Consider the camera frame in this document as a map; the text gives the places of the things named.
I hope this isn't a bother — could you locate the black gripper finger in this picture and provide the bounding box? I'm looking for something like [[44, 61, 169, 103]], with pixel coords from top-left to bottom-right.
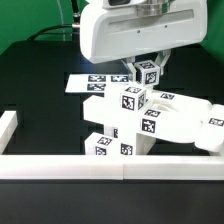
[[155, 49, 171, 75], [122, 58, 136, 81]]

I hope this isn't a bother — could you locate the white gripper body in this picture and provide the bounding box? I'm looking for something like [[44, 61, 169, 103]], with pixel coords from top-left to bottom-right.
[[80, 0, 207, 63]]

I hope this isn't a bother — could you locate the white chair back piece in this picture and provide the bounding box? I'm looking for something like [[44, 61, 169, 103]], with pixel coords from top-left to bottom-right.
[[83, 84, 224, 154]]

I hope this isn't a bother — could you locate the white fiducial marker sheet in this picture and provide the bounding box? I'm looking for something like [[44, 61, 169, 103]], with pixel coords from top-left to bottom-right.
[[65, 74, 131, 93]]

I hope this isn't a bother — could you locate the black cable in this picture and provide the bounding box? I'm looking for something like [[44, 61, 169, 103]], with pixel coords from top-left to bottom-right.
[[27, 0, 84, 42]]

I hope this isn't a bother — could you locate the white U-shaped fence frame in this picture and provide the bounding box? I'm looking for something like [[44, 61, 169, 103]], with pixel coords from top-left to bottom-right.
[[0, 111, 224, 180]]

